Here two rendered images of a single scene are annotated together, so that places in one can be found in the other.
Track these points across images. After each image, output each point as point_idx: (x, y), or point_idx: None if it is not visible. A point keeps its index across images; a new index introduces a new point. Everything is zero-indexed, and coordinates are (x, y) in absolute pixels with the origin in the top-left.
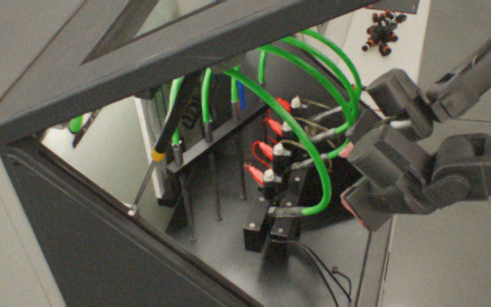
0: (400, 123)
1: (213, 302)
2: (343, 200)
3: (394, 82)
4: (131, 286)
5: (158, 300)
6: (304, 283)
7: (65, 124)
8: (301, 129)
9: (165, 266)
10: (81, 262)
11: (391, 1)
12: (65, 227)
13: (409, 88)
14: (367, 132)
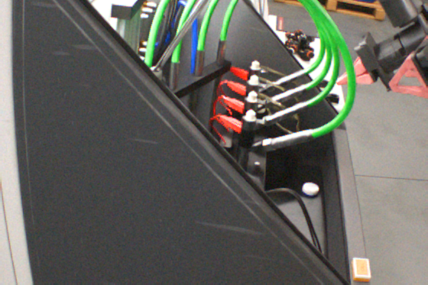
0: (412, 33)
1: (241, 211)
2: (410, 62)
3: None
4: (127, 196)
5: (160, 217)
6: None
7: None
8: (332, 19)
9: (189, 153)
10: (66, 160)
11: (297, 28)
12: (62, 96)
13: (416, 1)
14: (374, 49)
